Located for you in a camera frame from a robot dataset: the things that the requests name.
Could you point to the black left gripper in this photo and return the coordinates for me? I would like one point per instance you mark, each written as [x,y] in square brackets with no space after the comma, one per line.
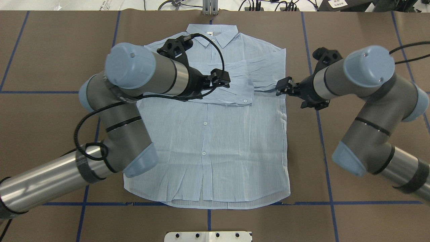
[195,81]

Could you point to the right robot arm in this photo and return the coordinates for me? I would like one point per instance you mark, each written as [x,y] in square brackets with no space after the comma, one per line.
[389,99]

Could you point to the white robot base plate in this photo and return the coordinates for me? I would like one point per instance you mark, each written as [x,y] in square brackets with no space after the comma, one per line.
[209,236]

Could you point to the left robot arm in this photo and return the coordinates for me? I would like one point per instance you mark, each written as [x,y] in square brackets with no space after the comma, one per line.
[112,138]

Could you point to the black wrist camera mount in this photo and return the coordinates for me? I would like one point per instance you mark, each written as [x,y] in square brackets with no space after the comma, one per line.
[175,49]
[325,58]

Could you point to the grey aluminium frame post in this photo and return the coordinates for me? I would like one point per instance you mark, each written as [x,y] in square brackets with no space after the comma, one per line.
[210,7]

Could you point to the light blue button-up shirt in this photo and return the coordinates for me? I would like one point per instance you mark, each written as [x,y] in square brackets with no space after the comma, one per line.
[229,149]

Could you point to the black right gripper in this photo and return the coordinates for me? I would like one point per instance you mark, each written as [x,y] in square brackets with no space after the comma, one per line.
[308,89]

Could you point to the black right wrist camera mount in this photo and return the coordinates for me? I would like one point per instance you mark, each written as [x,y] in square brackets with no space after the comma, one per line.
[325,58]

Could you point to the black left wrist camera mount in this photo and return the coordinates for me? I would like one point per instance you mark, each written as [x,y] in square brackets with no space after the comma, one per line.
[175,49]

